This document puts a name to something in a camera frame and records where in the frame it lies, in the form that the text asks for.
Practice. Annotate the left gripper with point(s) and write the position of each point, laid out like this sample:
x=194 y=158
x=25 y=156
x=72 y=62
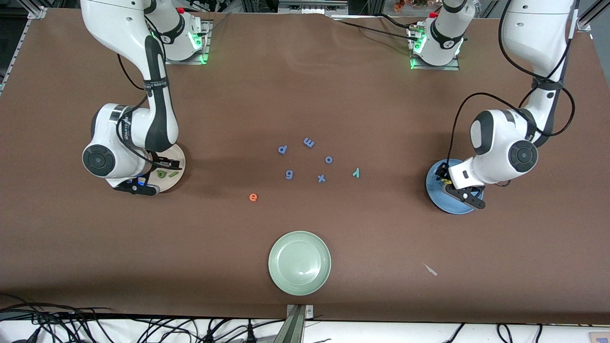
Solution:
x=442 y=172

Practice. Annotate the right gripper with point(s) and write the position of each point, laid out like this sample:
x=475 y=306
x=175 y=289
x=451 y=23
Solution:
x=164 y=162

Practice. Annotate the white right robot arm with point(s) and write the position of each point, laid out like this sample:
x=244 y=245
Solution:
x=114 y=28

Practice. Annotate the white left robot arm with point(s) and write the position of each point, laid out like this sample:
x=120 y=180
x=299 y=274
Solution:
x=538 y=28

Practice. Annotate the beige brown plate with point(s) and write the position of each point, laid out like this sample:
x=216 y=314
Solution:
x=178 y=157

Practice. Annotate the blue plate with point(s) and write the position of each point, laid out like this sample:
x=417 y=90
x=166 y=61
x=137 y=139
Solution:
x=436 y=195

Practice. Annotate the white paper scrap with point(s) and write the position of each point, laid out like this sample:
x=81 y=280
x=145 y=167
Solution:
x=430 y=269

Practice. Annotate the blue letter m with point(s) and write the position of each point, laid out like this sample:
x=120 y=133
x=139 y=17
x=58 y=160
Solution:
x=308 y=142

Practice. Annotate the brown table cover sheet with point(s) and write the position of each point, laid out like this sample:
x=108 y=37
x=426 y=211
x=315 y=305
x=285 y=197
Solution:
x=305 y=95

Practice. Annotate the pale green plate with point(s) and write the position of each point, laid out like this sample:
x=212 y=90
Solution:
x=299 y=263

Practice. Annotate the orange object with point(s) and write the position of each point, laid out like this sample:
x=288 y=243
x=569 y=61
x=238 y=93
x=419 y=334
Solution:
x=399 y=5

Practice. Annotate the black power plug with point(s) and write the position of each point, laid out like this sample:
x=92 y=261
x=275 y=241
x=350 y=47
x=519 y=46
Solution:
x=249 y=336

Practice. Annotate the silver metal box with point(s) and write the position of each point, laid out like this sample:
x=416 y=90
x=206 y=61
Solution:
x=312 y=7

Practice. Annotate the beige box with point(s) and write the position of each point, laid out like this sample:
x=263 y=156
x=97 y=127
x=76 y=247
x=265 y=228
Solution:
x=599 y=337

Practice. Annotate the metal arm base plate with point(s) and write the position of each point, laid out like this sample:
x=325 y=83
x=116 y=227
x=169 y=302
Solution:
x=206 y=47
x=452 y=67

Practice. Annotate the aluminium frame rail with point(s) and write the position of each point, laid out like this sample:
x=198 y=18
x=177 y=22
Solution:
x=591 y=14
x=19 y=47

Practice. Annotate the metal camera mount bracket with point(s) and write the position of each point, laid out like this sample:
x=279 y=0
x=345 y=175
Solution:
x=298 y=328

